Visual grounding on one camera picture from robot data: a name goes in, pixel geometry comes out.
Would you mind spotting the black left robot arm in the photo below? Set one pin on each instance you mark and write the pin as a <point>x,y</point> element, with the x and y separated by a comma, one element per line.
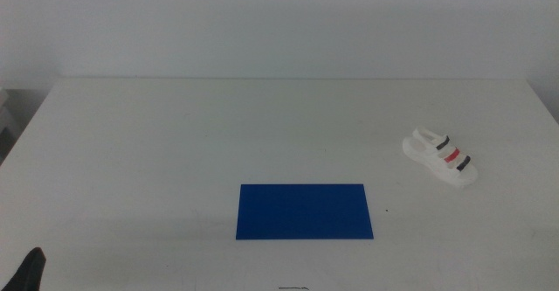
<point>29,273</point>

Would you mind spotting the blue rectangular mat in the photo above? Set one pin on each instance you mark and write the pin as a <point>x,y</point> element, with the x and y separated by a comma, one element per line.
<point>304,212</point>

